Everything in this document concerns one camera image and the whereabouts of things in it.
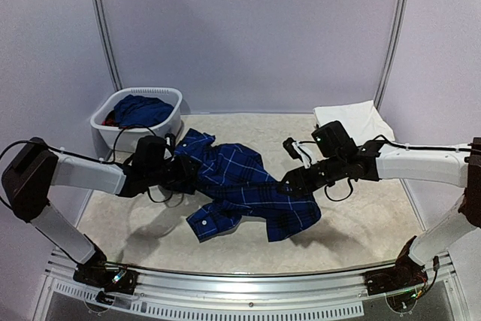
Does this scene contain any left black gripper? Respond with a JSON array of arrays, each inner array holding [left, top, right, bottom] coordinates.
[[147, 153, 201, 187]]

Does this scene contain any white t-shirt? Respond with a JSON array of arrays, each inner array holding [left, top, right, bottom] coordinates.
[[313, 100, 395, 145]]

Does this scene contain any blue plaid shirt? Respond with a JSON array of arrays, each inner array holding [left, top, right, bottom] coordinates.
[[174, 129, 322, 242]]

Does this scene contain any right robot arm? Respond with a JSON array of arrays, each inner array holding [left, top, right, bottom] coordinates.
[[279, 120, 480, 288]]

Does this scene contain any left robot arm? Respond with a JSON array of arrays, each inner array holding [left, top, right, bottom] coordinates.
[[1, 136, 198, 286]]

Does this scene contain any white plastic laundry basket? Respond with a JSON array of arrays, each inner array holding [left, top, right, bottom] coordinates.
[[90, 87, 183, 153]]

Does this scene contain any dark blue garment in basket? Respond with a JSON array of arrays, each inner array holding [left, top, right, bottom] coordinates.
[[113, 95, 174, 128]]

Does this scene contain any red garment in basket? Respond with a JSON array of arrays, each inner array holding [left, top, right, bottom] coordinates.
[[102, 111, 119, 127]]

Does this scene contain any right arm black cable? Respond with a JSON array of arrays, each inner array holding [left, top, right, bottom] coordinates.
[[300, 133, 474, 201]]

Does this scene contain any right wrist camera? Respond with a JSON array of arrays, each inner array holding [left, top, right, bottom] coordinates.
[[283, 138, 315, 169]]

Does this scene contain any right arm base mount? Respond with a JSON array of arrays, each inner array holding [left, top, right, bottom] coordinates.
[[362, 236, 440, 314]]

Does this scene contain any aluminium front rail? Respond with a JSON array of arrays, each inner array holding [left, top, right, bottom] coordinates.
[[33, 251, 470, 321]]

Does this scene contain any right corner wall post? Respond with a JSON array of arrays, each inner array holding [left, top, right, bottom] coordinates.
[[374, 0, 407, 111]]

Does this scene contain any corner wall post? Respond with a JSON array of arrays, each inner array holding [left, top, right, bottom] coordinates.
[[92, 0, 123, 91], [374, 0, 407, 111]]

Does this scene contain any left corner wall post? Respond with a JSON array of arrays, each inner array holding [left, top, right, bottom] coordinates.
[[92, 0, 123, 91]]

